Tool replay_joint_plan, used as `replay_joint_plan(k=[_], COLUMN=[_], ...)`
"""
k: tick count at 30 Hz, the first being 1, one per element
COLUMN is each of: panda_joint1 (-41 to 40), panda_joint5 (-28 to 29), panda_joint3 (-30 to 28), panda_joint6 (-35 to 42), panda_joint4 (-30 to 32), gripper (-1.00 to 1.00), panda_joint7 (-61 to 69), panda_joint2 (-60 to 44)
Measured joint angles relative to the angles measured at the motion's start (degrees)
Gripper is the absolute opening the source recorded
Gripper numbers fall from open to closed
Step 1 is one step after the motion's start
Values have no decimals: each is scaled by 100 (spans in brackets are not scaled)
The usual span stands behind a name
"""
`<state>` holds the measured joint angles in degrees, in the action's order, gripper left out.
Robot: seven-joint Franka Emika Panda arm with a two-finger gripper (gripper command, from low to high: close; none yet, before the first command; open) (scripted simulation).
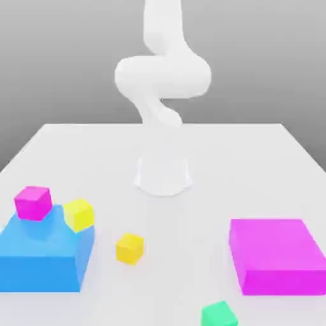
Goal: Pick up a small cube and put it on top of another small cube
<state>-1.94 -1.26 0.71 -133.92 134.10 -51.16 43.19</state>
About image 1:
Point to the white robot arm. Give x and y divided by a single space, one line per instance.
163 76

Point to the small golden yellow cube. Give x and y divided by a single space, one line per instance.
129 249

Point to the small lemon yellow cube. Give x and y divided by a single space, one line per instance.
79 215

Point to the small magenta cube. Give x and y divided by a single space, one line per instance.
33 203

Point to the small green cube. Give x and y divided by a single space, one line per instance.
219 315

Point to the large magenta box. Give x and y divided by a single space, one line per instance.
277 254

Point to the large blue box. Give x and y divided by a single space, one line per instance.
38 254

